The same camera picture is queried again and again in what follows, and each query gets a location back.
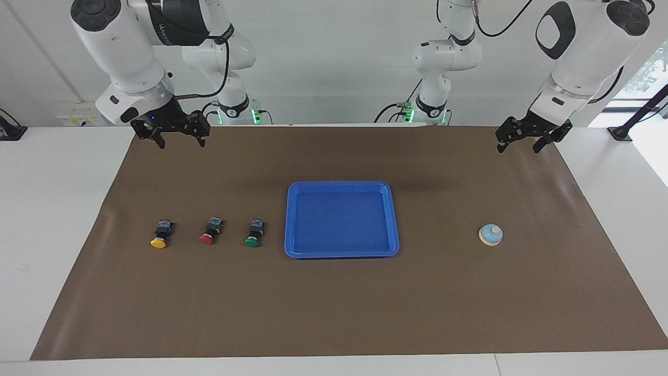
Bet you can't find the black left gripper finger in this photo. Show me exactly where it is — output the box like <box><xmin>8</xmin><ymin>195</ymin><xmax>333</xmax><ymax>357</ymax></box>
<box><xmin>533</xmin><ymin>122</ymin><xmax>573</xmax><ymax>154</ymax></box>
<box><xmin>496</xmin><ymin>117</ymin><xmax>522</xmax><ymax>154</ymax></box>

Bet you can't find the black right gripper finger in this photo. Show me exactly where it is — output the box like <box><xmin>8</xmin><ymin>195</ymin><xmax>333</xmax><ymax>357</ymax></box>
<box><xmin>130</xmin><ymin>120</ymin><xmax>166</xmax><ymax>150</ymax></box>
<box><xmin>187</xmin><ymin>111</ymin><xmax>210</xmax><ymax>148</ymax></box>

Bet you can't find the light blue desk bell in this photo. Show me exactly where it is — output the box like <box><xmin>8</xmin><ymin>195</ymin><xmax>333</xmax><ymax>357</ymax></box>
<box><xmin>479</xmin><ymin>224</ymin><xmax>504</xmax><ymax>246</ymax></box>

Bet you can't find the yellow push button switch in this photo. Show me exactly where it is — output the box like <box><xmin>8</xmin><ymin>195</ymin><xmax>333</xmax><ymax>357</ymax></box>
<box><xmin>150</xmin><ymin>219</ymin><xmax>175</xmax><ymax>249</ymax></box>

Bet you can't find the red push button switch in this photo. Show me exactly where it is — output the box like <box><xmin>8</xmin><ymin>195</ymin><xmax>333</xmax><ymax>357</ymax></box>
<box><xmin>199</xmin><ymin>216</ymin><xmax>225</xmax><ymax>245</ymax></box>

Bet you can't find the green push button switch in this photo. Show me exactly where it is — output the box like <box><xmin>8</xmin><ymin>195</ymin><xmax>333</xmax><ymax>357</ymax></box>
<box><xmin>244</xmin><ymin>219</ymin><xmax>265</xmax><ymax>248</ymax></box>

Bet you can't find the blue plastic tray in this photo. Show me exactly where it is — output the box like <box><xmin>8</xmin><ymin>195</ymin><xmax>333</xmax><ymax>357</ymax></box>
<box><xmin>284</xmin><ymin>181</ymin><xmax>400</xmax><ymax>259</ymax></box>

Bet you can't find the black angled stand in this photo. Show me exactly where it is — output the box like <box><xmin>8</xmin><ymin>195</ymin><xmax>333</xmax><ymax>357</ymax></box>
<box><xmin>607</xmin><ymin>84</ymin><xmax>668</xmax><ymax>143</ymax></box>

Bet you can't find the brown table mat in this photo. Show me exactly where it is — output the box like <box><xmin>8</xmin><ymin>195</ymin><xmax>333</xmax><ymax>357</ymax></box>
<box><xmin>30</xmin><ymin>125</ymin><xmax>668</xmax><ymax>361</ymax></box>

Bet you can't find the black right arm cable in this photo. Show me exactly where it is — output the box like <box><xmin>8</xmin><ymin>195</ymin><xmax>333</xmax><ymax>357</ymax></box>
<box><xmin>175</xmin><ymin>23</ymin><xmax>233</xmax><ymax>100</ymax></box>

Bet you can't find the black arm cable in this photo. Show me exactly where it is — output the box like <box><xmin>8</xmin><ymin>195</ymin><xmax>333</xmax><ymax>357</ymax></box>
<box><xmin>175</xmin><ymin>23</ymin><xmax>233</xmax><ymax>100</ymax></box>
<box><xmin>472</xmin><ymin>0</ymin><xmax>535</xmax><ymax>38</ymax></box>

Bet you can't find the white wall socket box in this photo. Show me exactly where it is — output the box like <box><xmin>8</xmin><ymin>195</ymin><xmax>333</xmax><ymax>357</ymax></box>
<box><xmin>56</xmin><ymin>102</ymin><xmax>108</xmax><ymax>127</ymax></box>

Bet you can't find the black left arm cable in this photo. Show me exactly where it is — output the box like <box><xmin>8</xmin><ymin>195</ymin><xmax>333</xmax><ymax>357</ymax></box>
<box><xmin>472</xmin><ymin>0</ymin><xmax>535</xmax><ymax>38</ymax></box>

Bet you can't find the black table clamp mount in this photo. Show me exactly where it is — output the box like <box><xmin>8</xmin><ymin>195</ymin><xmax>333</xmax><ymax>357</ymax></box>
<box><xmin>0</xmin><ymin>108</ymin><xmax>28</xmax><ymax>142</ymax></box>

